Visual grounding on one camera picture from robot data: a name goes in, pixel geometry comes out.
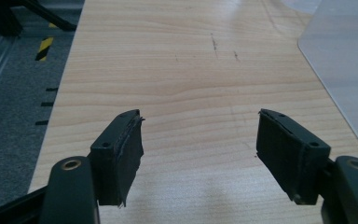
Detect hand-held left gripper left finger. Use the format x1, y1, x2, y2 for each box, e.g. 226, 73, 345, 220
88, 108, 146, 208

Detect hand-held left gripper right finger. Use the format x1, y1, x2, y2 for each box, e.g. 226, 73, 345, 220
255, 108, 332, 206

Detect translucent grey plastic mat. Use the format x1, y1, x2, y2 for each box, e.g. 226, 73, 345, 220
280, 0, 358, 162

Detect yellow black striped floor tape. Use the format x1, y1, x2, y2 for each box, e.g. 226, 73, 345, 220
34, 36, 55, 63

